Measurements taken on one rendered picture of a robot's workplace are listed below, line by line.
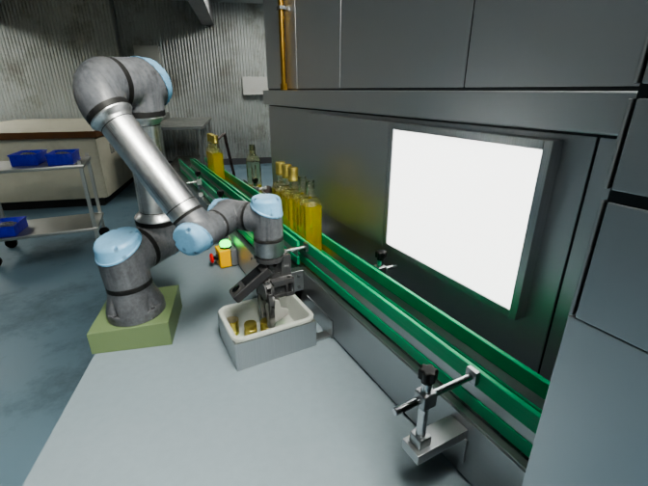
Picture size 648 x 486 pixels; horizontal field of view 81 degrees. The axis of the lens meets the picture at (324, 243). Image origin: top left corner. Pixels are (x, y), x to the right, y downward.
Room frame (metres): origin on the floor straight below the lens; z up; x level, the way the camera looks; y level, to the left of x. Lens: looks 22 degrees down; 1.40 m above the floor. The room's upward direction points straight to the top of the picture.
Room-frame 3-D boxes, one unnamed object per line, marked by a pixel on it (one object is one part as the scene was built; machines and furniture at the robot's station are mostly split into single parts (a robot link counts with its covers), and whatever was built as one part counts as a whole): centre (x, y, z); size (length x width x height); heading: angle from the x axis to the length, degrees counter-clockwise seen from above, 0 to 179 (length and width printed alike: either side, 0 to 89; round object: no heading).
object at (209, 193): (1.83, 0.56, 0.93); 1.75 x 0.01 x 0.08; 28
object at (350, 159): (1.04, -0.17, 1.15); 0.90 x 0.03 x 0.34; 28
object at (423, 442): (0.47, -0.18, 0.90); 0.17 x 0.05 x 0.23; 118
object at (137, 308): (0.93, 0.53, 0.87); 0.15 x 0.15 x 0.10
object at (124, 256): (0.93, 0.53, 0.99); 0.13 x 0.12 x 0.14; 158
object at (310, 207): (1.15, 0.04, 0.99); 0.06 x 0.06 x 0.21; 28
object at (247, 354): (0.90, 0.13, 0.79); 0.27 x 0.17 x 0.08; 118
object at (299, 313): (0.89, 0.16, 0.80); 0.22 x 0.17 x 0.09; 118
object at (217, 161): (2.20, 0.61, 1.02); 0.06 x 0.06 x 0.28; 28
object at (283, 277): (0.90, 0.13, 0.94); 0.09 x 0.08 x 0.12; 120
